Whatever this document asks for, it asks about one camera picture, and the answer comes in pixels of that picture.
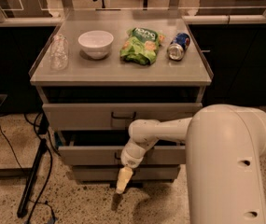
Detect white ceramic bowl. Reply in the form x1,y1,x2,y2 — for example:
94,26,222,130
78,30,114,60

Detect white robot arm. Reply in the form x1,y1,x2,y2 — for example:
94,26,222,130
116,105,266,224

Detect grey drawer cabinet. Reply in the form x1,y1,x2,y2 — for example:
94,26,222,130
29,9,215,189

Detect blue soda can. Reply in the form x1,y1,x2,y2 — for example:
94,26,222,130
167,33,190,61

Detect black stand leg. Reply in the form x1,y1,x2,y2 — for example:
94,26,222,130
16,113,50,218

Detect grey bottom drawer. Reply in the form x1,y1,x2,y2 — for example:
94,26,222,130
72,164,180,182

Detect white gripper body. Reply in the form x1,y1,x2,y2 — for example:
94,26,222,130
120,140,147,169

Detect grey drawer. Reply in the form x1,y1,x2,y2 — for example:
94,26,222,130
72,164,180,182
43,103,202,131
58,130,185,166

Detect black floor cable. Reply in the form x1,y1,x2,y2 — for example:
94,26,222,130
23,112,73,224

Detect clear plastic bottle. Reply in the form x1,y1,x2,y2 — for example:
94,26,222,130
50,34,69,71

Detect grey top drawer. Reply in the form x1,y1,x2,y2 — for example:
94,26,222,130
43,103,202,131

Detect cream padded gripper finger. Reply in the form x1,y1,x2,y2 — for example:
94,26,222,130
116,166,133,194

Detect green chip bag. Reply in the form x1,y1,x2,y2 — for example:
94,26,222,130
119,27,165,65

